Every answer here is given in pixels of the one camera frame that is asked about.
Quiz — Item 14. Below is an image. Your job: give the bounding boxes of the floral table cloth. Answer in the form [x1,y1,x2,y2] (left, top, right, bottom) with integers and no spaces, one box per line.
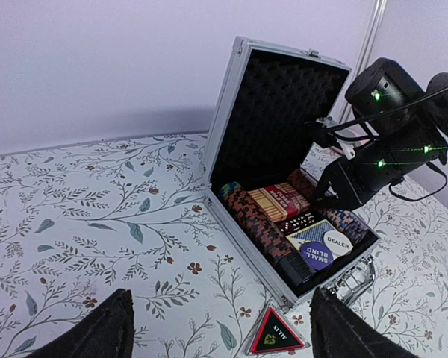
[0,135,448,357]

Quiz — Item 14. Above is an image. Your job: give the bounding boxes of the red playing card deck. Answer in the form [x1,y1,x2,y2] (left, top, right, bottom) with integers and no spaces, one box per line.
[247,182,310,222]

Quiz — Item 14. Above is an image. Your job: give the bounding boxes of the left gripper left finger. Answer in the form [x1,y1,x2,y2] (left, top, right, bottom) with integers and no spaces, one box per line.
[29,289,134,358]

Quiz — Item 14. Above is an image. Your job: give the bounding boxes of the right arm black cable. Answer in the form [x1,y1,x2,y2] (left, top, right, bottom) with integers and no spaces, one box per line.
[324,78,448,202]

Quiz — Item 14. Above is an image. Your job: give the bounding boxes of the poker chip row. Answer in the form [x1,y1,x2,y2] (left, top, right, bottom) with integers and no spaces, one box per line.
[287,169,370,243]
[218,182,314,290]

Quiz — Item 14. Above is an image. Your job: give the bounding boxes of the triangular all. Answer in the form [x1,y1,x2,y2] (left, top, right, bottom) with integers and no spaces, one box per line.
[249,306,309,355]

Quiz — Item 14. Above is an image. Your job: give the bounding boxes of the white dealer chip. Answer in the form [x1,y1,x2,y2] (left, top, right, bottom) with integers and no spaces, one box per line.
[323,230,353,258]

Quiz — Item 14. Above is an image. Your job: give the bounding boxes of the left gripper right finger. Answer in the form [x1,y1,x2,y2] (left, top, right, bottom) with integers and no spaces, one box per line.
[310,289,415,358]

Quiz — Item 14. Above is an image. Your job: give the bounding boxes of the right poker chip row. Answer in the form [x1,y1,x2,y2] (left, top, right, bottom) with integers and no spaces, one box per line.
[287,169,370,243]

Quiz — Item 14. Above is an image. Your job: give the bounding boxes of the blue playing card deck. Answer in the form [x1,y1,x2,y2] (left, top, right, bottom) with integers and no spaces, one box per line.
[286,219,335,249]

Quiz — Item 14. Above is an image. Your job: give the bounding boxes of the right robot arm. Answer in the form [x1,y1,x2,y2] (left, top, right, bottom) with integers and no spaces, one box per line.
[306,57,448,210]

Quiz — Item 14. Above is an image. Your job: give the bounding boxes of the right aluminium frame post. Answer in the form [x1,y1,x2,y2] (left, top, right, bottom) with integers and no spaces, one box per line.
[339,0,387,124]

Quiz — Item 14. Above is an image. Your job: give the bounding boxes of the blue small blind chip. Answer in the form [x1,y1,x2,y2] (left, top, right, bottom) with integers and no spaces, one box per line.
[300,242,334,271]

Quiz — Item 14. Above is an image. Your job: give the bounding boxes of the aluminium poker case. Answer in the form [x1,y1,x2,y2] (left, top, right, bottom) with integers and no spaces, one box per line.
[202,37,379,310]

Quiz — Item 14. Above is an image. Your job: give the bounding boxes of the left poker chip row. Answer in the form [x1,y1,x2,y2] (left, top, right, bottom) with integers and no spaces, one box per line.
[218,182,314,290]

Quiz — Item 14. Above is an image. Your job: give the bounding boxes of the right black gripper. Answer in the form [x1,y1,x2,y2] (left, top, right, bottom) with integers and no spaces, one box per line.
[312,122,448,210]

